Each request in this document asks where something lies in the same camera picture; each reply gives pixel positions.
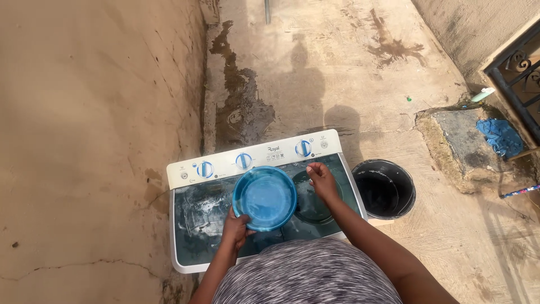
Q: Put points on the person's left hand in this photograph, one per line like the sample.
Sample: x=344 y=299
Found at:
x=234 y=231

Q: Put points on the white plastic pipe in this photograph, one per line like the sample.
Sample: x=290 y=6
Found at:
x=482 y=94

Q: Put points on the person's right hand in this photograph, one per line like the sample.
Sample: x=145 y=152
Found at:
x=323 y=182

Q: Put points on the blue patterned stick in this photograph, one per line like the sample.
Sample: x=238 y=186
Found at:
x=520 y=191

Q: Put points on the blue cloth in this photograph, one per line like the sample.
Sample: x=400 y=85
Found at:
x=500 y=136

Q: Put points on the concrete slab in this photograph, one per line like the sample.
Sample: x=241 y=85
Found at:
x=464 y=143

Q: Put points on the blue plastic bowl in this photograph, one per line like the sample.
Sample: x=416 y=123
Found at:
x=265 y=198

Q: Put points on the black plastic bucket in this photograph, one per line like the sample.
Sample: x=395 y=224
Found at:
x=384 y=189

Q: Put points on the grey striped shirt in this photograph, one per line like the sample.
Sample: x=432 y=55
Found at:
x=306 y=274

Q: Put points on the person's right fingers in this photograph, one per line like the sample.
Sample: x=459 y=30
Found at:
x=314 y=169

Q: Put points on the white twin tub washing machine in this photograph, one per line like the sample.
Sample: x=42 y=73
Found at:
x=253 y=185

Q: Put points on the grey metal pipe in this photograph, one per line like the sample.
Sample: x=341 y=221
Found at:
x=267 y=11

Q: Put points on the black metal window grille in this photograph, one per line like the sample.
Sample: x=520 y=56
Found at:
x=517 y=80

